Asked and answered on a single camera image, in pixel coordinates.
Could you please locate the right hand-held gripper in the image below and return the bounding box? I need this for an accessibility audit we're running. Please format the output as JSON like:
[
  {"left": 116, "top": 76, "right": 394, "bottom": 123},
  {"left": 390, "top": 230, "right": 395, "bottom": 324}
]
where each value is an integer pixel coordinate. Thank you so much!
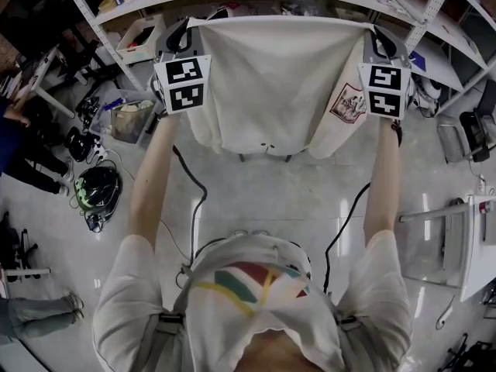
[{"left": 356, "top": 24, "right": 415, "bottom": 121}]

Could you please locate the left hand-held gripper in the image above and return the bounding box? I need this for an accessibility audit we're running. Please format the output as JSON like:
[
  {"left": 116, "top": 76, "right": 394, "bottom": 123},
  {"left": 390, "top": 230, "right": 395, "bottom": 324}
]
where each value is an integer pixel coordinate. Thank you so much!
[{"left": 150, "top": 17, "right": 212, "bottom": 115}]

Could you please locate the person's left forearm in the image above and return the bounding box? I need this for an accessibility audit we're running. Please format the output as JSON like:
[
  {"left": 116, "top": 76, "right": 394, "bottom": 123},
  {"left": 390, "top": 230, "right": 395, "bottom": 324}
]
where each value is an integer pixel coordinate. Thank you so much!
[{"left": 126, "top": 112, "right": 181, "bottom": 247}]

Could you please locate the person's right forearm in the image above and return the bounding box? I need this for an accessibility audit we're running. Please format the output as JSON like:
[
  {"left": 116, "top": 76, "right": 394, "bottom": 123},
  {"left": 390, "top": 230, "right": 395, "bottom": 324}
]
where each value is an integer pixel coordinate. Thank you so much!
[{"left": 363, "top": 116, "right": 401, "bottom": 244}]

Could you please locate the white helmet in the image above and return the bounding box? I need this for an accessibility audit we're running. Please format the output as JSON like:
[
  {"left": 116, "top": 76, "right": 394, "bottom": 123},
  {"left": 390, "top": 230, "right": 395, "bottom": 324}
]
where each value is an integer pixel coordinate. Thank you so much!
[{"left": 415, "top": 74, "right": 443, "bottom": 109}]

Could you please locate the blue paper sheet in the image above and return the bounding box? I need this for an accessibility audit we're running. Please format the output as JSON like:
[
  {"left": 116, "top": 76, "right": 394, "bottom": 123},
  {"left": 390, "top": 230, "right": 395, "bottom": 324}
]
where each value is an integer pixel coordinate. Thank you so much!
[{"left": 408, "top": 50, "right": 428, "bottom": 71}]

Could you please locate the clear plastic storage bin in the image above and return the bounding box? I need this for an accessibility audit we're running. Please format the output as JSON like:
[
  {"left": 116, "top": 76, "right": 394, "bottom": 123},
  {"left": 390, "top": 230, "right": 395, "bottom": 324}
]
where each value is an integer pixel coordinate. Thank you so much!
[{"left": 89, "top": 89, "right": 160, "bottom": 145}]

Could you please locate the grey mesh waste bin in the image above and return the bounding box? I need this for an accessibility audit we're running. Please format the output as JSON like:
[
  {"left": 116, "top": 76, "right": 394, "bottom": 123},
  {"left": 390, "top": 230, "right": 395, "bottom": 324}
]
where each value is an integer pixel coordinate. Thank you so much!
[{"left": 436, "top": 114, "right": 472, "bottom": 164}]

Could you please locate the black headset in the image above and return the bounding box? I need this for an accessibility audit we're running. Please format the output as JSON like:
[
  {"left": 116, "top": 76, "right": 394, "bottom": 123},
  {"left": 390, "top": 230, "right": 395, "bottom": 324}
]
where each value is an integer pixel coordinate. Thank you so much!
[{"left": 64, "top": 126, "right": 100, "bottom": 161}]

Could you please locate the black helmet green trim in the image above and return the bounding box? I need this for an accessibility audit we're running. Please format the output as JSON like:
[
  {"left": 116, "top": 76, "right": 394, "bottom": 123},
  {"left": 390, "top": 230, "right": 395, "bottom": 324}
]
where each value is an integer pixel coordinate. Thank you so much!
[{"left": 74, "top": 165, "right": 123, "bottom": 219}]

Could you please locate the white table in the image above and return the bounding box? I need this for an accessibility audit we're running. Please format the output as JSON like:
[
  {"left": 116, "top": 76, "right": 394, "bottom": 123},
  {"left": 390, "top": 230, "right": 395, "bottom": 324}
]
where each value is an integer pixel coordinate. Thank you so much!
[{"left": 398, "top": 194, "right": 496, "bottom": 302}]

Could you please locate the person's white printed t-shirt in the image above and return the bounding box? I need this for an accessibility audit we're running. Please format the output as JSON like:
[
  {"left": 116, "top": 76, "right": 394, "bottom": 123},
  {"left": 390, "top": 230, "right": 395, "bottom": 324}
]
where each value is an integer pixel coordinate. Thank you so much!
[{"left": 91, "top": 230, "right": 413, "bottom": 372}]

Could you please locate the white box with handle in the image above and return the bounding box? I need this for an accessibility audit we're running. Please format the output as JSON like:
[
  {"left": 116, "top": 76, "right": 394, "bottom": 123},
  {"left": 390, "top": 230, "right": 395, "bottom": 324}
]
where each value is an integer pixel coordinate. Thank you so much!
[{"left": 115, "top": 13, "right": 167, "bottom": 64}]

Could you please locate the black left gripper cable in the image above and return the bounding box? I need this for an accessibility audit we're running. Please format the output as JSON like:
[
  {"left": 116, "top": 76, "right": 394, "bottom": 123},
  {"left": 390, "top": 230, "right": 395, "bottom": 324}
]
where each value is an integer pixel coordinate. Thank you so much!
[{"left": 172, "top": 145, "right": 208, "bottom": 267}]

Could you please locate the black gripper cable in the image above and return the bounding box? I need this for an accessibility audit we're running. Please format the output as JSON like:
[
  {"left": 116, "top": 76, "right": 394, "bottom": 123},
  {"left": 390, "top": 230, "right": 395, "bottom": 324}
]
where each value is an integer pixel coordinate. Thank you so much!
[
  {"left": 323, "top": 182, "right": 372, "bottom": 295},
  {"left": 172, "top": 145, "right": 208, "bottom": 267}
]

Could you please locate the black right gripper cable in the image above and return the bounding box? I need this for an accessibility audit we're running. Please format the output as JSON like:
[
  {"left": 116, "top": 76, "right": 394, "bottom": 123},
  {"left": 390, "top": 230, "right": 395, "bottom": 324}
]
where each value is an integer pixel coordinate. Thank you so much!
[{"left": 323, "top": 182, "right": 372, "bottom": 295}]

